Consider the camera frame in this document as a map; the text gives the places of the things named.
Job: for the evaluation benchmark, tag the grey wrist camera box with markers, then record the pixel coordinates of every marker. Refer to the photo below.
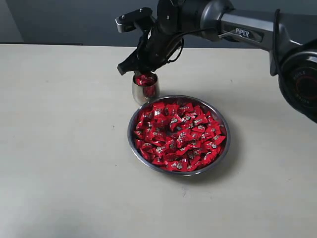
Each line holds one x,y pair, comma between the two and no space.
139,19

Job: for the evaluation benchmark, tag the pile of red wrapped candies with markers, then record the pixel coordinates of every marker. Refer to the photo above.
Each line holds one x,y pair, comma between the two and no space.
178,138

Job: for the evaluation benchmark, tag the stainless steel cup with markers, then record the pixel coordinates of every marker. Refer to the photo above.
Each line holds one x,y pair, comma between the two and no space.
144,94

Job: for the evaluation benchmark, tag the red candies inside cup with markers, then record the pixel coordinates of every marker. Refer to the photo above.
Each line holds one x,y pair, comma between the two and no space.
145,80

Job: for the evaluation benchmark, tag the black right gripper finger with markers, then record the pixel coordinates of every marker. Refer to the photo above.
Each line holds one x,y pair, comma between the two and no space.
130,64
143,71

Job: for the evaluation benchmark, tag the round stainless steel bowl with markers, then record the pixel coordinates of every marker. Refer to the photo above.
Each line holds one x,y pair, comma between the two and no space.
223,153

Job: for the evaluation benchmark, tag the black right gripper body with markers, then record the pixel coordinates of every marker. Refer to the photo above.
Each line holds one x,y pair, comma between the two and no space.
157,47

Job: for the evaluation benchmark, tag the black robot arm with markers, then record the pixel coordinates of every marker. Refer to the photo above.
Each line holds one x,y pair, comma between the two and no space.
290,40

